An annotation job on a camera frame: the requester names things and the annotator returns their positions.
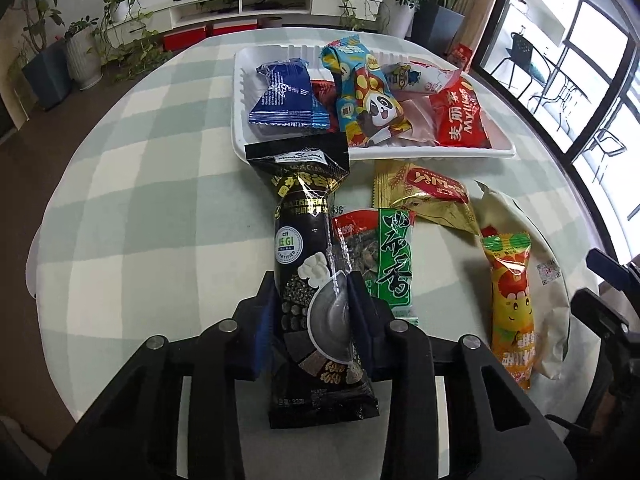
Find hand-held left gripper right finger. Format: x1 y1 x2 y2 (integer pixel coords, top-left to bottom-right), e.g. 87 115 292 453
347 270 576 480

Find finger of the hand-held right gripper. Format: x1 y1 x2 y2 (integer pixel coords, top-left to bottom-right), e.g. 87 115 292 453
570 287 632 347
586 248 640 288

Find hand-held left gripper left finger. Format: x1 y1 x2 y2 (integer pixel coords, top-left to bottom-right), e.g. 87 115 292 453
47 270 281 480

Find cream snack packet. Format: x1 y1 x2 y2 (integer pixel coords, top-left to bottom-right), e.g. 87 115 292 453
472 180 572 381

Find green snack packet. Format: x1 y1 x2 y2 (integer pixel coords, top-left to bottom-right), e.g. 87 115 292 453
331 208 420 328

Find yellow orange snack packet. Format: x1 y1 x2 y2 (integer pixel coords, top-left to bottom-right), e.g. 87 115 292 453
480 231 540 392

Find black snack packet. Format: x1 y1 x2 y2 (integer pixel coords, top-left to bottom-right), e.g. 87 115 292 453
244 132 381 430

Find gold red-label snack packet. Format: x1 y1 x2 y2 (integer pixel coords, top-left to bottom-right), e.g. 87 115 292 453
372 159 480 237

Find bright red snack packet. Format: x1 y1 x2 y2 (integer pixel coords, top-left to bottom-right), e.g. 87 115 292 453
429 74 494 150

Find silver snack packet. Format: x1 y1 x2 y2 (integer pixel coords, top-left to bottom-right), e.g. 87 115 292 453
399 94 441 146

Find white plastic tray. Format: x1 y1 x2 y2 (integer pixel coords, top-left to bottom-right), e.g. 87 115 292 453
231 42 517 162

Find teal panda snack packet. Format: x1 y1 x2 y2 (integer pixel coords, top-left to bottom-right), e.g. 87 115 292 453
320 35 414 150

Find blue snack packet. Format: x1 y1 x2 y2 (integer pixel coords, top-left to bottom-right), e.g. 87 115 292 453
248 58 331 134

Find dark red snack packet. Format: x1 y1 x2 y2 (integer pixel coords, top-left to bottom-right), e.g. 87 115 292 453
310 80 342 133

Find pink white snack packet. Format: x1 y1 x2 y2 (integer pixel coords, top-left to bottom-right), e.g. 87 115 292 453
385 59 464 97

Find black metal balcony chair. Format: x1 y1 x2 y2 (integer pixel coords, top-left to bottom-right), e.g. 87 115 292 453
582 127 629 172

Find black balcony table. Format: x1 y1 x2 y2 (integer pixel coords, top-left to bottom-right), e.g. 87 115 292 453
537 55 587 111

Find red paper bag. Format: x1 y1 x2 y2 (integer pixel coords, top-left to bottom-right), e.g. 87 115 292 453
446 44 474 72

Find beige curtain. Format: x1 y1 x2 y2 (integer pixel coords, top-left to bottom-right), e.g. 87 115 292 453
462 0 506 61

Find broad-leaf plant in blue-grey pot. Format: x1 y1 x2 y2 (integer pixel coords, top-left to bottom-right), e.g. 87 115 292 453
407 0 523 56

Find bushy plant in tall white pot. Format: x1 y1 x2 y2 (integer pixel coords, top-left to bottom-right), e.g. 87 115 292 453
375 0 424 39

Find plant in white ribbed pot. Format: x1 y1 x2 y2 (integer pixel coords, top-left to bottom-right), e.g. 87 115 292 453
64 16 104 91

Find trailing pothos in white pot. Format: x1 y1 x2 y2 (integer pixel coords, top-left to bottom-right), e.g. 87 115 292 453
95 0 172 84

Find black sliding door frame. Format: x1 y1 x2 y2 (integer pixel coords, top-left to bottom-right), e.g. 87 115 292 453
472 0 640 266

